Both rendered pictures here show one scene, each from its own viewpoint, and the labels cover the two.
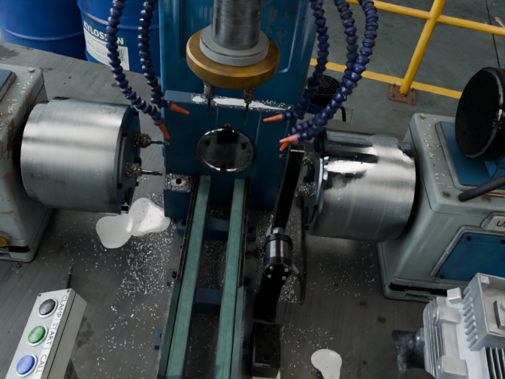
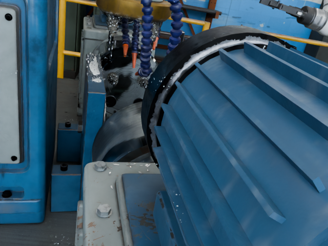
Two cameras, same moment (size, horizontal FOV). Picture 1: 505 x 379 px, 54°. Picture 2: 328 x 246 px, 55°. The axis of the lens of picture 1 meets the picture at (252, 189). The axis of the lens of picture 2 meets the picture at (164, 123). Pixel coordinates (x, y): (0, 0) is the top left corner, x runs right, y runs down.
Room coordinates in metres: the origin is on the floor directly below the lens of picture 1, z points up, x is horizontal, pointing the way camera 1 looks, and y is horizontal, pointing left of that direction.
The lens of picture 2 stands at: (0.91, 0.88, 1.40)
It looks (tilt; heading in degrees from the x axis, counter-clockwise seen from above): 25 degrees down; 256
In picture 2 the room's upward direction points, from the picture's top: 11 degrees clockwise
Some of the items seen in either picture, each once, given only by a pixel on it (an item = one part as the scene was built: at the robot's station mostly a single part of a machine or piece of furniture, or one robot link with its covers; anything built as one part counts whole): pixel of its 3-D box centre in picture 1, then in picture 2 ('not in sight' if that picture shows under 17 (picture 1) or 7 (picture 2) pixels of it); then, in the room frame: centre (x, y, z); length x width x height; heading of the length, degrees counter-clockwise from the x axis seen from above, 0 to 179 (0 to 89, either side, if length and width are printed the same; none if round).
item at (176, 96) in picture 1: (225, 147); (76, 129); (0.96, 0.09, 0.97); 0.30 x 0.11 x 0.34; 94
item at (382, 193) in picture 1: (364, 186); (122, 72); (0.83, -0.26, 1.04); 0.41 x 0.25 x 0.25; 94
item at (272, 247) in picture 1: (288, 219); not in sight; (0.79, -0.10, 0.92); 0.45 x 0.13 x 0.24; 4
